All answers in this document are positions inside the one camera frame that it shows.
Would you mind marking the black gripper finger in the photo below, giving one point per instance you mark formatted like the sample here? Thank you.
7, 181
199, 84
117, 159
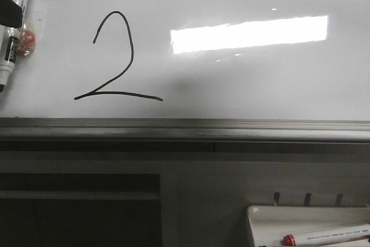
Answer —
11, 14

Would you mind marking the black and white whiteboard marker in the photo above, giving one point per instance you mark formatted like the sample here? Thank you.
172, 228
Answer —
9, 45

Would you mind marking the red magnet taped to marker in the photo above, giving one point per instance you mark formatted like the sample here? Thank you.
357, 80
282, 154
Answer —
27, 42

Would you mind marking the white whiteboard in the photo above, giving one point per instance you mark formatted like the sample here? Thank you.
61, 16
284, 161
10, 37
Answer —
224, 59

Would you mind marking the red capped whiteboard marker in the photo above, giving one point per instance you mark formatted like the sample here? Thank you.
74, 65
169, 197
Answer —
328, 236

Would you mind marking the white marker tray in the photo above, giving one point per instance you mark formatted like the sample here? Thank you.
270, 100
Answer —
267, 225

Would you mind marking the grey aluminium whiteboard frame rail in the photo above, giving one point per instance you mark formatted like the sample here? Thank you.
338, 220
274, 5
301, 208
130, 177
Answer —
42, 134

